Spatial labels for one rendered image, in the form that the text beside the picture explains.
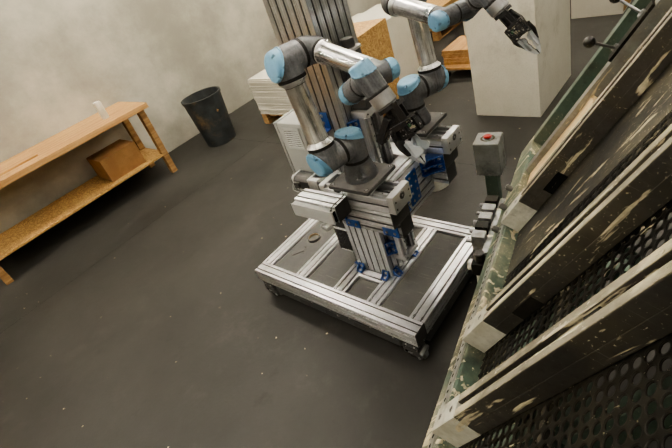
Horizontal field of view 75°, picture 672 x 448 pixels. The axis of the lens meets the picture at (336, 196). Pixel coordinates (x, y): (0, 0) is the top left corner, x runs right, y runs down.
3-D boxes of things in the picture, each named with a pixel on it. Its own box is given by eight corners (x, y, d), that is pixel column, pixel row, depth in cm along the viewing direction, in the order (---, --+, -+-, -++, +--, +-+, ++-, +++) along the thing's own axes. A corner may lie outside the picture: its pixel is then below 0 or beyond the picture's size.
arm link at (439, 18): (367, -9, 197) (438, 9, 161) (387, -17, 199) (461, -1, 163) (371, 17, 204) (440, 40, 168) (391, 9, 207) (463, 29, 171)
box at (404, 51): (394, 76, 596) (377, 4, 547) (436, 75, 554) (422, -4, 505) (351, 111, 540) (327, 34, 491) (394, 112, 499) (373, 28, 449)
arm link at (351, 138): (374, 152, 189) (366, 124, 182) (351, 168, 184) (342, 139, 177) (357, 147, 199) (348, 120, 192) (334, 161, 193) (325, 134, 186)
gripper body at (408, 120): (415, 138, 129) (391, 104, 127) (396, 147, 136) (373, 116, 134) (427, 125, 133) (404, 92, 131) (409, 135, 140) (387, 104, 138)
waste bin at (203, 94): (225, 129, 624) (204, 86, 591) (247, 131, 590) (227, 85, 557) (196, 148, 595) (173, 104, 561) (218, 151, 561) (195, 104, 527)
